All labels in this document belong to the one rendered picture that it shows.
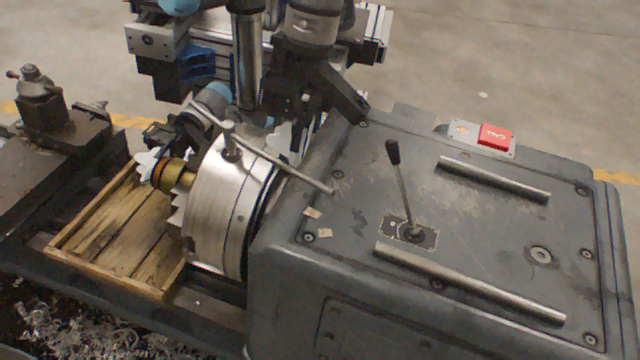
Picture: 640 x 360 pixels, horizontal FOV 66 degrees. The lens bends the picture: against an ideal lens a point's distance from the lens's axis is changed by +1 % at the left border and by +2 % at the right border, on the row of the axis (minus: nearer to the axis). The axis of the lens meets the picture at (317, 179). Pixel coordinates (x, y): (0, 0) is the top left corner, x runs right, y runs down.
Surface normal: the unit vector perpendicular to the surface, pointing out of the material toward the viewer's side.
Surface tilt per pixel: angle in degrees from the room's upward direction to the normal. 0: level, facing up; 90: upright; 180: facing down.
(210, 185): 36
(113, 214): 0
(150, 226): 0
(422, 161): 0
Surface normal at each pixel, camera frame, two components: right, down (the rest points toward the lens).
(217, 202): -0.16, -0.04
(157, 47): -0.18, 0.68
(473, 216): 0.11, -0.70
